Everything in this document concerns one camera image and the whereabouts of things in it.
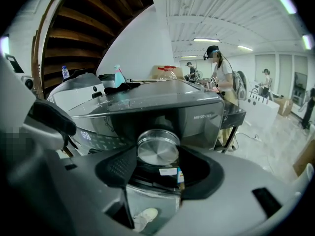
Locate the open brown cardboard box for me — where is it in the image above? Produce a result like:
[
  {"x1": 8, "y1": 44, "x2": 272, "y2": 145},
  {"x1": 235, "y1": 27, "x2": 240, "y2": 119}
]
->
[{"x1": 149, "y1": 64, "x2": 185, "y2": 81}]

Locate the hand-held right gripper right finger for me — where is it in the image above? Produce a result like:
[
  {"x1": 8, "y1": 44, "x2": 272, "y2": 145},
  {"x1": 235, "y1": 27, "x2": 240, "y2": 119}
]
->
[{"x1": 152, "y1": 146, "x2": 300, "y2": 236}]

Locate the silver round knob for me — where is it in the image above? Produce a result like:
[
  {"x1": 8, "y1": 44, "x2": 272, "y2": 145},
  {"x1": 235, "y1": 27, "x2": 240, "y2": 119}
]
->
[{"x1": 136, "y1": 128, "x2": 181, "y2": 167}]

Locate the white and grey washer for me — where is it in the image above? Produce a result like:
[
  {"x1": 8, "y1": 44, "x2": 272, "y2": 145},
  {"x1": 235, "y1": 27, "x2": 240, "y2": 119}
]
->
[{"x1": 46, "y1": 72, "x2": 109, "y2": 114}]

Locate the large cardboard box with items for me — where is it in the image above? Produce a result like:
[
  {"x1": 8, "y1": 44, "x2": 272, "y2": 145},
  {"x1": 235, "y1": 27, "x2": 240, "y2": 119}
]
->
[{"x1": 292, "y1": 138, "x2": 315, "y2": 177}]

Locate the person's left white shoe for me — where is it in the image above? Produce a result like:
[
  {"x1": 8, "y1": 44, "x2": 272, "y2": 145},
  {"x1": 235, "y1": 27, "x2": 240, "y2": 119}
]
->
[{"x1": 133, "y1": 207, "x2": 158, "y2": 233}]

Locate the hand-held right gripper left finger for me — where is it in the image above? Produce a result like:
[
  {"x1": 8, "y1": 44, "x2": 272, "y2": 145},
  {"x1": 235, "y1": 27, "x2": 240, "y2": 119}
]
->
[{"x1": 6, "y1": 146, "x2": 138, "y2": 236}]

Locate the black cloth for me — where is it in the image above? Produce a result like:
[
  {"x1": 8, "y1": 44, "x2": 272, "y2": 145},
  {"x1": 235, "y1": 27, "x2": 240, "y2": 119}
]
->
[{"x1": 104, "y1": 81, "x2": 141, "y2": 95}]

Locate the black table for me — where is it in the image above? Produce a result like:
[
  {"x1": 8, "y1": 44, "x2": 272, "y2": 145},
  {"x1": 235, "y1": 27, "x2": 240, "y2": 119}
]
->
[{"x1": 218, "y1": 99, "x2": 247, "y2": 153}]

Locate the closed brown cardboard box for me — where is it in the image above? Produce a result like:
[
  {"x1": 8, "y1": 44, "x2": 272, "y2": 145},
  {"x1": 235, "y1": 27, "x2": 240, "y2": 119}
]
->
[{"x1": 272, "y1": 96, "x2": 294, "y2": 118}]

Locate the wooden staircase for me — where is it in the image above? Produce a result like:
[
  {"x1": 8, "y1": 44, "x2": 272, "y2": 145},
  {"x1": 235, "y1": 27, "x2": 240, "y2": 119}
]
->
[{"x1": 31, "y1": 0, "x2": 154, "y2": 99}]

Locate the white rectangular tub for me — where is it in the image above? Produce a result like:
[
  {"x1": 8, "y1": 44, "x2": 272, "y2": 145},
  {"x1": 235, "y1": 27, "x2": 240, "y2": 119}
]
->
[{"x1": 243, "y1": 88, "x2": 281, "y2": 133}]

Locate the clear water bottle blue label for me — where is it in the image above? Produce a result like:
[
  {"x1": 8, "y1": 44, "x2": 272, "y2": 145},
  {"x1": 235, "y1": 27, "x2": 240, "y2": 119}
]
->
[{"x1": 61, "y1": 65, "x2": 71, "y2": 80}]

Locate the wall display panel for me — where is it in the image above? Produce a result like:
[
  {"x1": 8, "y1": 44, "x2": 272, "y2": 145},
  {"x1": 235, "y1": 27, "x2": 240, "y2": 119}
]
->
[{"x1": 293, "y1": 71, "x2": 309, "y2": 107}]

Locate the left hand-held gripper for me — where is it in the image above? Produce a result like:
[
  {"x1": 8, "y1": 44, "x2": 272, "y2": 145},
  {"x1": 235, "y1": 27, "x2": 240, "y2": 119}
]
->
[{"x1": 0, "y1": 54, "x2": 77, "y2": 152}]

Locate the black washing machine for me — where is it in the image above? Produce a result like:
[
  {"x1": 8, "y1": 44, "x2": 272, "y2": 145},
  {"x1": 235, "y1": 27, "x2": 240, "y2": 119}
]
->
[{"x1": 70, "y1": 79, "x2": 226, "y2": 197}]

